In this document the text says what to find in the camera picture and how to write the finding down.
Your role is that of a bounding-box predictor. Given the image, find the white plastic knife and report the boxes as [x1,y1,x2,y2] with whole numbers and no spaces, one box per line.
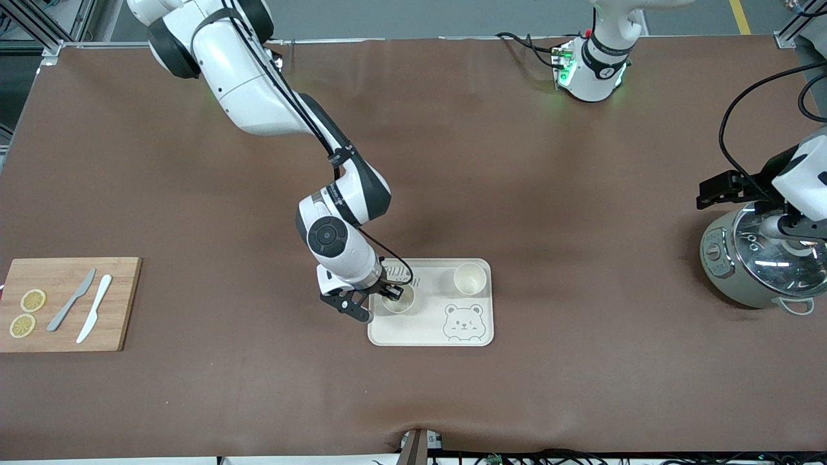
[76,274,113,344]

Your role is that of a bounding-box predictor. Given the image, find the glass pot lid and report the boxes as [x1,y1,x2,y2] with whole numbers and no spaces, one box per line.
[732,200,827,299]

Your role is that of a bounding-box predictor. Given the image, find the aluminium frame profile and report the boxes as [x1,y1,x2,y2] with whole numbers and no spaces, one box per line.
[774,0,827,50]
[0,0,99,57]

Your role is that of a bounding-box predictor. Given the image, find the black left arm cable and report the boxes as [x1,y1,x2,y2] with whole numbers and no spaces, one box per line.
[718,61,827,198]

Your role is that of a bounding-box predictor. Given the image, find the grey-green electric cooking pot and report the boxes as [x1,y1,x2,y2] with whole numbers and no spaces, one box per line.
[700,205,816,316]

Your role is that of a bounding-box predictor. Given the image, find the camera stand at table edge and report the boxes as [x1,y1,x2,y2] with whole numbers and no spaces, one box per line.
[397,428,445,465]

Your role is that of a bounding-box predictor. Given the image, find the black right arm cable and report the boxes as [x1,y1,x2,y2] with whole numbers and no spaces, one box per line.
[216,0,415,286]

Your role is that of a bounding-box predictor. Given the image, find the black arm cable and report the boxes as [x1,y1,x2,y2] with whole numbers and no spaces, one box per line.
[718,61,827,198]
[216,0,415,286]

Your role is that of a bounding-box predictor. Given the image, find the cream tray with bear print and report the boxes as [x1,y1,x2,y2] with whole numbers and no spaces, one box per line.
[367,258,495,347]

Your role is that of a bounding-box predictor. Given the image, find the bamboo cutting board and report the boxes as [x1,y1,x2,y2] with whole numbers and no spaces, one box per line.
[0,257,143,353]

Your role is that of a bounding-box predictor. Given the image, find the brown table mat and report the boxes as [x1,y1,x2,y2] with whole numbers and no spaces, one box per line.
[0,36,827,460]

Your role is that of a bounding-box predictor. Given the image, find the grey plastic knife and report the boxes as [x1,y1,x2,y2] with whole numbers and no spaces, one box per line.
[47,267,97,333]

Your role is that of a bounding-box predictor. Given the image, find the white IKEA cup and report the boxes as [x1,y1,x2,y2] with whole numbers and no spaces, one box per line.
[381,283,416,316]
[453,262,488,297]

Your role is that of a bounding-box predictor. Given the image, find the black left base cables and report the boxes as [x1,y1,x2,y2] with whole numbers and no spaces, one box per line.
[496,30,564,69]

